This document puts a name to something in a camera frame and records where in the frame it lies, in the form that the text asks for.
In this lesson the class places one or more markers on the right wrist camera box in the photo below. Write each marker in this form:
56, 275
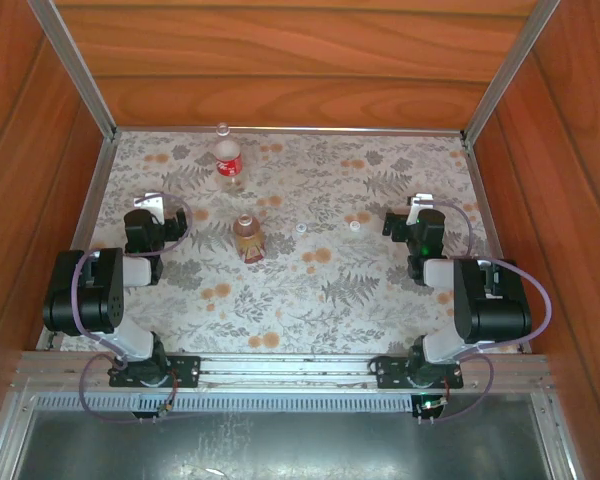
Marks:
420, 205

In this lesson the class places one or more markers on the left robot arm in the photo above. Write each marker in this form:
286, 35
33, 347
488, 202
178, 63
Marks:
95, 300

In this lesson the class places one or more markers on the white bottle cap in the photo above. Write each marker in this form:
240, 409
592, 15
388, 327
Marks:
354, 226
300, 228

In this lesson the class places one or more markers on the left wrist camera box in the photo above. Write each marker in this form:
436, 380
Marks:
150, 201

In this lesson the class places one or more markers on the clear bottle red label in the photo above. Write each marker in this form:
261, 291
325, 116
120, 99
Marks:
228, 165

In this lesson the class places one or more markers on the grey metal sheet panel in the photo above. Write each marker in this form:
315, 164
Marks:
280, 445

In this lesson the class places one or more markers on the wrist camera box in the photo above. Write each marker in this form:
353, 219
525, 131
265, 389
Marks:
420, 205
150, 201

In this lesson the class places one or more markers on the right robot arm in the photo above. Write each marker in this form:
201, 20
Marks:
490, 310

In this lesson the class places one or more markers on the aluminium table edge rail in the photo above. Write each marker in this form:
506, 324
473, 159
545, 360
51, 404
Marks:
92, 210
330, 130

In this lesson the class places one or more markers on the floral tablecloth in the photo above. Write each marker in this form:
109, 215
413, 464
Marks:
330, 310

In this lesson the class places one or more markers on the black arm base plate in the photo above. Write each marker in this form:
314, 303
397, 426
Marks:
390, 372
185, 370

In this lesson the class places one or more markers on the aluminium mounting beam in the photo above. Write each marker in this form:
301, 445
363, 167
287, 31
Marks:
290, 367

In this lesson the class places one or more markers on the small connector board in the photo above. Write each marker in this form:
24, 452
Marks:
432, 406
165, 409

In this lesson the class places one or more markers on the aluminium frame post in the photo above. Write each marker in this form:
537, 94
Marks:
75, 70
510, 70

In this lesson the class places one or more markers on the orange label tea bottle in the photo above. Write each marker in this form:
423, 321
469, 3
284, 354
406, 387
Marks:
250, 245

